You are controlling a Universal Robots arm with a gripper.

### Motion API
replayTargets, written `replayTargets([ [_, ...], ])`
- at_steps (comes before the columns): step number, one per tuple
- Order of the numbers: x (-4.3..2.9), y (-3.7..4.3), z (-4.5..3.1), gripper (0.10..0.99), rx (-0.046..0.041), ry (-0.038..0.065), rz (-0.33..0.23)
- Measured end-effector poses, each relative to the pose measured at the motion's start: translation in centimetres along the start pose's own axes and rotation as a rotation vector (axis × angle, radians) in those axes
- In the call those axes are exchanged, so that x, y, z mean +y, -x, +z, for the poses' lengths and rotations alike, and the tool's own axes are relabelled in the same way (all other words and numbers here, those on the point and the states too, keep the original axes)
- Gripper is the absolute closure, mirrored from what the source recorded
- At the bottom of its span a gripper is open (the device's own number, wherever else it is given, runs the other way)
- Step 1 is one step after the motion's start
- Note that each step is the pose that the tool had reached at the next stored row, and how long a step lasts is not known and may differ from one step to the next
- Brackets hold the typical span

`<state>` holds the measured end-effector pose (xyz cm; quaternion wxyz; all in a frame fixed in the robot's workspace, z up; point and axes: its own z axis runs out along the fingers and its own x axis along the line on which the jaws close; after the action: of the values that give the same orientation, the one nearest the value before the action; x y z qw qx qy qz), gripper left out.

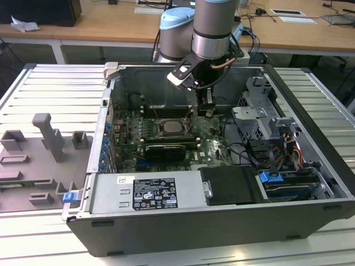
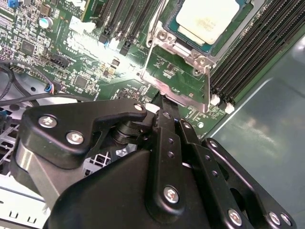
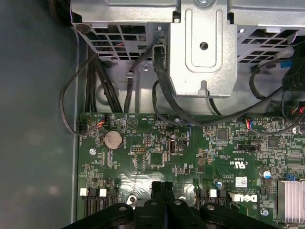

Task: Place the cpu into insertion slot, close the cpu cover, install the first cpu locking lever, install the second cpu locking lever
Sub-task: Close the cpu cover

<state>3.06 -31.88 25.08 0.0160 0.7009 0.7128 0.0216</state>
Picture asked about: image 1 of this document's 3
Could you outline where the orange yellow wire bundle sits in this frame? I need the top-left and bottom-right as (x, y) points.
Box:
(282, 132), (303, 168)

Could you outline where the black flat data wire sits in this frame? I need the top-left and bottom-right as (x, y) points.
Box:
(266, 148), (280, 178)

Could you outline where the grey case hinge latch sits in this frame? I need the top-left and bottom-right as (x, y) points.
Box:
(103, 62), (121, 81)

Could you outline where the blue cable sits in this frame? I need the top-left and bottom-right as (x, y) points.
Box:
(238, 24), (261, 56)

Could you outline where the blue disk carrier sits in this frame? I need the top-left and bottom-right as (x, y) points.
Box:
(258, 171), (283, 183)

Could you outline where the desk cable port insert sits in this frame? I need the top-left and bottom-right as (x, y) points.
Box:
(270, 8), (306, 16)

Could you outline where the clear glass tray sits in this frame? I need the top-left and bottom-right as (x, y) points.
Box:
(321, 12), (355, 28)

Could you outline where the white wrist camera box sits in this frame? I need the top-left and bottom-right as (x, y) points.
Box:
(166, 65), (195, 90)

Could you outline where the black cylinder capacitor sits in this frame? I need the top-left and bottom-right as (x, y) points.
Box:
(128, 93), (143, 109)

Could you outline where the grey parts rack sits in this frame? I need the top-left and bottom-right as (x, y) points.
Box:
(0, 112), (94, 214)

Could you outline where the black round cable loop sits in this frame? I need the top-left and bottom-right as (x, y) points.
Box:
(221, 115), (263, 170)

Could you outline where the silver power supply box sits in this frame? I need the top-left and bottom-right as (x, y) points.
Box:
(89, 170), (209, 214)

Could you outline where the green motherboard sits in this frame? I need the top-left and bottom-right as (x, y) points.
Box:
(112, 106), (245, 172)

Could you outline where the grey metal drive cage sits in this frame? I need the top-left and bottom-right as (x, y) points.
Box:
(230, 76), (302, 146)

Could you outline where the black RAM slot bank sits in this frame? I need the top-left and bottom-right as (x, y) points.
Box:
(140, 105), (196, 117)
(140, 136), (202, 148)

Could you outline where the wooden desk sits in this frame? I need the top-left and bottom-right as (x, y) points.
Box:
(0, 0), (355, 58)

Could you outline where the black graphics card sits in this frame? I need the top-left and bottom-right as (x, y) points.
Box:
(144, 144), (186, 163)

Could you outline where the crumpled white paper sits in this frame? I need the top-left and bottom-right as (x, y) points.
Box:
(10, 15), (40, 33)

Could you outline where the black open PC case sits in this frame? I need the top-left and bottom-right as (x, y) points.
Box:
(62, 62), (355, 257)

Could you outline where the white paper sheet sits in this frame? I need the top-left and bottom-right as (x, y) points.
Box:
(278, 16), (318, 25)

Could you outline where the black box on desk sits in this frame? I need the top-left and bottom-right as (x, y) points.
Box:
(0, 0), (83, 27)

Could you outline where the silver square CPU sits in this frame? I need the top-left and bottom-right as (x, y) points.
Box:
(162, 121), (181, 134)

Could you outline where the CPU socket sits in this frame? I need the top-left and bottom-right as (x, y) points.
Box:
(157, 117), (194, 140)

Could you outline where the green RAM stick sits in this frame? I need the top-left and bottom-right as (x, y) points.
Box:
(0, 180), (53, 187)

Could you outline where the blue-tabbed expansion slot bracket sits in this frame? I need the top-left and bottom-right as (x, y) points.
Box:
(99, 104), (117, 174)

